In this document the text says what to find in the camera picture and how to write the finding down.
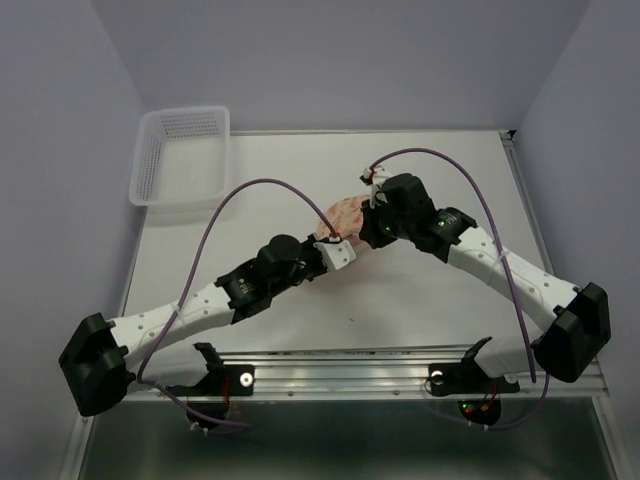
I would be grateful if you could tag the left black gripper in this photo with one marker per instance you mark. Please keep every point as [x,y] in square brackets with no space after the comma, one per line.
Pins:
[317,254]

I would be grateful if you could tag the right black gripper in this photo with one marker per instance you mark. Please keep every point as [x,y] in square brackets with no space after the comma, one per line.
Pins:
[370,230]

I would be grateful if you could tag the floral mesh laundry bag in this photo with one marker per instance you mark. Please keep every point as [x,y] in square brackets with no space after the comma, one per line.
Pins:
[347,219]

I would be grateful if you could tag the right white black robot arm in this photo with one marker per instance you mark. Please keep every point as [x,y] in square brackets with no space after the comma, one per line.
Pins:
[574,321]

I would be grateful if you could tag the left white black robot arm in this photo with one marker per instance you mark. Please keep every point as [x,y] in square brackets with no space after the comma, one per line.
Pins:
[99,359]

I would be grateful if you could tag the white perforated plastic basket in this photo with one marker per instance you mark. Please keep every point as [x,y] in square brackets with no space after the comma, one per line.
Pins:
[181,158]

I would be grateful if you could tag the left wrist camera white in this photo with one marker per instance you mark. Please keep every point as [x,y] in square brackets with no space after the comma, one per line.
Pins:
[336,255]

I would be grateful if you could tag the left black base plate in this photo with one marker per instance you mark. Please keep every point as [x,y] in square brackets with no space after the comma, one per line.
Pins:
[235,377]

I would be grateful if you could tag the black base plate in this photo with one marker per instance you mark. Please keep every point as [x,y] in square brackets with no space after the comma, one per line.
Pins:
[235,377]
[461,378]

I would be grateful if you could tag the aluminium mounting rail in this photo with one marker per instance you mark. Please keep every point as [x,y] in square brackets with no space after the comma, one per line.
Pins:
[387,374]

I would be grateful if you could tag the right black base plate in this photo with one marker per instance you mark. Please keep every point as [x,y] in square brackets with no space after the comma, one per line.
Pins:
[461,378]

